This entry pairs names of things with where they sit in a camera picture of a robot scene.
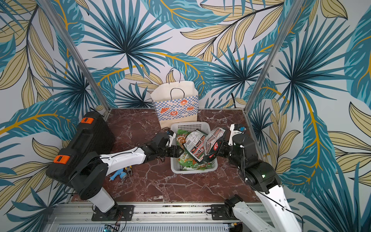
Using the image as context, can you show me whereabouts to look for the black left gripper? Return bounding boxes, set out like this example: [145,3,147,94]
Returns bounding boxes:
[159,144,186,157]

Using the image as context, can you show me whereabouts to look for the dark green condiment packet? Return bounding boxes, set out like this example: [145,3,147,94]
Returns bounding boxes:
[184,130,207,164]

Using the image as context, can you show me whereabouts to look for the blue checkered paper bag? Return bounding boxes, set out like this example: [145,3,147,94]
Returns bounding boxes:
[151,80,199,129]

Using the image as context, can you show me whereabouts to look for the red clear condiment packet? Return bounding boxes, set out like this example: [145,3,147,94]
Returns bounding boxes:
[203,127,226,156]

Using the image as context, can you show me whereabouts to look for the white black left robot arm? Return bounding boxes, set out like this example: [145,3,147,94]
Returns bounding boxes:
[69,132,184,215]

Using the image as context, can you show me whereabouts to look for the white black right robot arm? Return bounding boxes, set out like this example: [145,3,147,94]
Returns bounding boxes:
[212,124,304,232]

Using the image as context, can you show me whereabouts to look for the green noodle condiment packet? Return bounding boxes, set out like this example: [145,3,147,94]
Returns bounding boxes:
[176,130,212,171]

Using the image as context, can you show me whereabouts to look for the white plastic basket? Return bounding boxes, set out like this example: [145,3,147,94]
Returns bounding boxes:
[171,122,218,174]

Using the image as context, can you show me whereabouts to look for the yellow black pliers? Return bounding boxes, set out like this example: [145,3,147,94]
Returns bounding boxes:
[120,166,132,181]

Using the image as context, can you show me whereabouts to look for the blue plastic tool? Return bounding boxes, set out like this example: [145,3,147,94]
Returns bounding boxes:
[110,169,128,181]

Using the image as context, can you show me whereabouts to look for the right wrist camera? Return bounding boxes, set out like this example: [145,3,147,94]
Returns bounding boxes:
[228,124,246,146]

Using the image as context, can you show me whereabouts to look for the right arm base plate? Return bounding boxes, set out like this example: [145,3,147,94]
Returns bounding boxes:
[207,204,236,220]

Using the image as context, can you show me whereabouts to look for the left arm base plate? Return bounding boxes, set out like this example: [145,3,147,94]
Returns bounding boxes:
[91,205,135,221]

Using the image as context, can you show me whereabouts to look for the left aluminium corner post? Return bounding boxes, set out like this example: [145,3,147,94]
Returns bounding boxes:
[38,0,111,112]

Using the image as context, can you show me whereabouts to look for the aluminium corner post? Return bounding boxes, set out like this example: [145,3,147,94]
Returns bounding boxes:
[38,0,111,112]
[244,0,304,114]

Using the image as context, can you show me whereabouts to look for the aluminium front rail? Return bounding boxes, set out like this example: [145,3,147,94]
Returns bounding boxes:
[43,202,293,232]

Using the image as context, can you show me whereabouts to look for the right aluminium corner post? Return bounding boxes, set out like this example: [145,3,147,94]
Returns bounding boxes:
[244,0,304,114]

